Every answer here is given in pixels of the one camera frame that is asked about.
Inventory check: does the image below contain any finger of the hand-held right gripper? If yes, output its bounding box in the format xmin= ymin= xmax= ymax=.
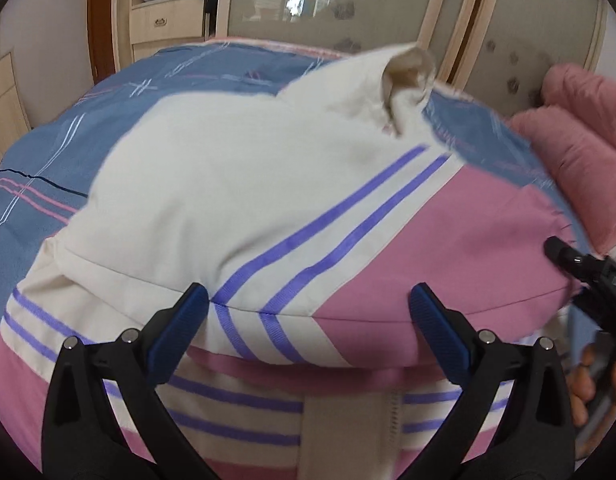
xmin=544 ymin=236 xmax=589 ymax=282

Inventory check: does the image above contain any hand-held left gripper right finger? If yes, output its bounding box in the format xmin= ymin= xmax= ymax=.
xmin=409 ymin=282 xmax=581 ymax=480

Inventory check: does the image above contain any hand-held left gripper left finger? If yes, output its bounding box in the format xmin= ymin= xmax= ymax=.
xmin=42 ymin=282 xmax=223 ymax=480

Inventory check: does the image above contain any pink and white hooded jacket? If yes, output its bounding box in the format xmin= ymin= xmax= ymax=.
xmin=0 ymin=42 xmax=584 ymax=480

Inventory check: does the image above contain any person's right hand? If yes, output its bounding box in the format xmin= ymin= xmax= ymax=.
xmin=570 ymin=342 xmax=616 ymax=428

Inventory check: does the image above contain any pink folded quilt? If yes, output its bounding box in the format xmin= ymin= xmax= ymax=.
xmin=508 ymin=62 xmax=616 ymax=257

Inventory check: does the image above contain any blue striped bedsheet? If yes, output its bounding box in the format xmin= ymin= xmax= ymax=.
xmin=0 ymin=39 xmax=564 ymax=281

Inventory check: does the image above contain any light wooden cabinet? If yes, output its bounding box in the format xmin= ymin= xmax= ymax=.
xmin=0 ymin=50 xmax=34 ymax=181

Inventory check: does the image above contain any wardrobe drawer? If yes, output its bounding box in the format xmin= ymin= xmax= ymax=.
xmin=132 ymin=35 xmax=209 ymax=62
xmin=129 ymin=0 xmax=207 ymax=42

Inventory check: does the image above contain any brown wooden door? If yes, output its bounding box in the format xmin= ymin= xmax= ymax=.
xmin=88 ymin=0 xmax=122 ymax=87

